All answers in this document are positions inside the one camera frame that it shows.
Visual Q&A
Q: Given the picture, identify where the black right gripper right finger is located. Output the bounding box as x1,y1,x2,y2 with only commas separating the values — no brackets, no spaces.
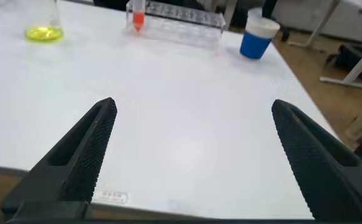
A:
271,99,362,222

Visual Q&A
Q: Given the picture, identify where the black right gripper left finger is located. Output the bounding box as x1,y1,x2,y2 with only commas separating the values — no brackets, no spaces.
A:
0,97,118,215

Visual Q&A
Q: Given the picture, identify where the clear acrylic test tube rack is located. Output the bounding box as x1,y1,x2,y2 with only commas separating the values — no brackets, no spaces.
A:
125,0,227,50

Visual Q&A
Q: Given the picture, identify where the beige plastic stool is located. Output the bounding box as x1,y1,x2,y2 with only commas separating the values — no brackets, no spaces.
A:
344,105,362,151

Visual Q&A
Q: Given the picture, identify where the white label sticker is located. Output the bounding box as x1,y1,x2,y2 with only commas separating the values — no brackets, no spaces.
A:
93,190,129,205

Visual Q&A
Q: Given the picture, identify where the orange pigment test tube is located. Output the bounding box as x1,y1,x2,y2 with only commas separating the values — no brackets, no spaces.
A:
131,0,146,33

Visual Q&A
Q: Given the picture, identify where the blue white paper cup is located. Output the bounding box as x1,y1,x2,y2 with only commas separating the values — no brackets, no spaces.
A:
239,16,281,60

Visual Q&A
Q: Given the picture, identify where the clear glass beaker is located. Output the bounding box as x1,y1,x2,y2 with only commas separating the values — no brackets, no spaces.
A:
24,0,64,42

